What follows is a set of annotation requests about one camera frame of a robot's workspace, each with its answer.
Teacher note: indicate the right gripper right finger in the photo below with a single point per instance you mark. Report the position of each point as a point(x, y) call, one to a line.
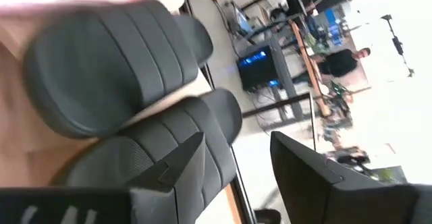
point(320, 197)

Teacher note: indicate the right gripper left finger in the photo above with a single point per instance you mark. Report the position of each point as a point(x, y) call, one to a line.
point(152, 203)

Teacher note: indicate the black slide sandal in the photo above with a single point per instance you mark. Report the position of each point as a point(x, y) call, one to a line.
point(189, 122)
point(101, 65)

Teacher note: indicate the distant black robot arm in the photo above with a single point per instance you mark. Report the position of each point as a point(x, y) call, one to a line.
point(339, 94)

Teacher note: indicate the wooden top desk grey legs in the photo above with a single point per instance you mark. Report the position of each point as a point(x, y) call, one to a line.
point(287, 79)

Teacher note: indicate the person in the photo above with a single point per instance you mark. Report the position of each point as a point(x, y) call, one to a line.
point(341, 62)

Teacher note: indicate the black computer tower blue lights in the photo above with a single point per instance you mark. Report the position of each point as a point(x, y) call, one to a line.
point(258, 70)

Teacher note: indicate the green potted plant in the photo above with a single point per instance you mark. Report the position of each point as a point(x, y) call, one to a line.
point(312, 42)

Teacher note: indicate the black light stand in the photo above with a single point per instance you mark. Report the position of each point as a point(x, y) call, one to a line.
point(397, 45)

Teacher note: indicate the blue lit monitor screen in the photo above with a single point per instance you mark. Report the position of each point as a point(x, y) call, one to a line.
point(243, 20)

